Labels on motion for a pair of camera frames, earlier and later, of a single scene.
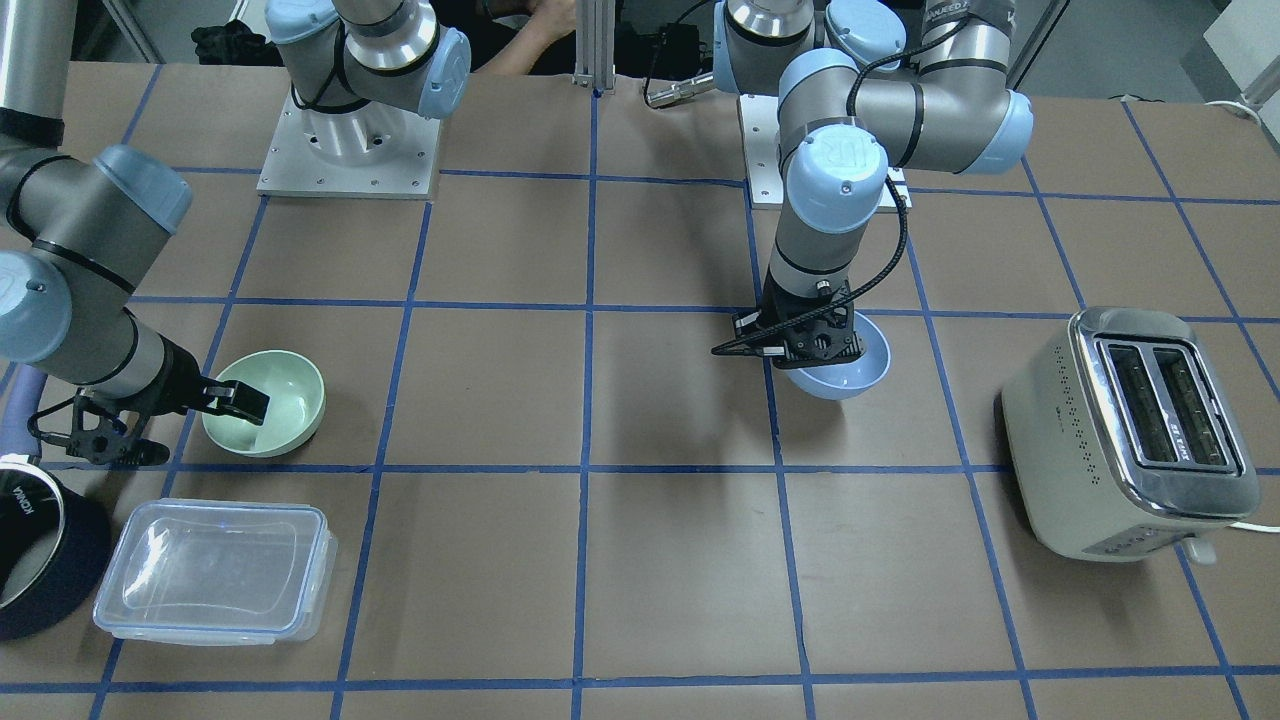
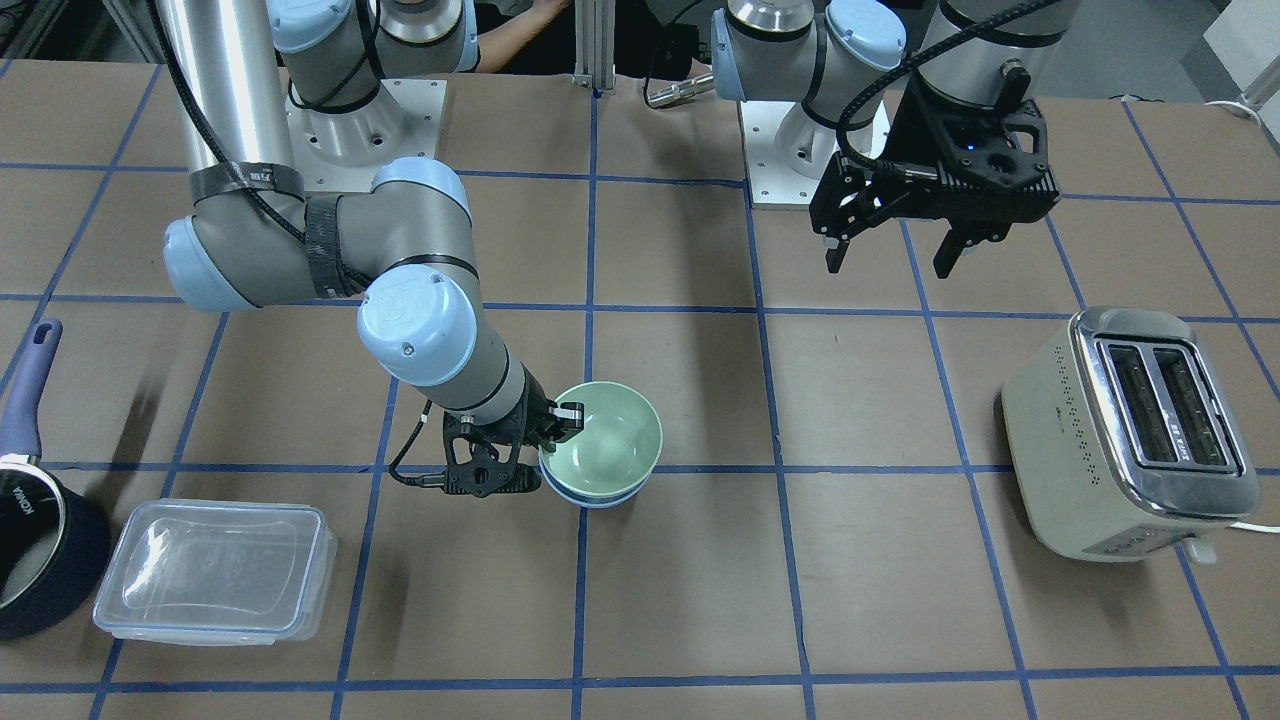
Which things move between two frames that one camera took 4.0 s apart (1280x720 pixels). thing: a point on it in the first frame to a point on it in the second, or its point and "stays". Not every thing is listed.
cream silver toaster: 1126,439 stays
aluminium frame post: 595,45 stays
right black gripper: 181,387 to 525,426
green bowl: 296,403 to 620,445
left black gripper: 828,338 to 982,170
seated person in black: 518,37 stays
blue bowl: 852,378 to 585,501
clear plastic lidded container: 219,573 stays
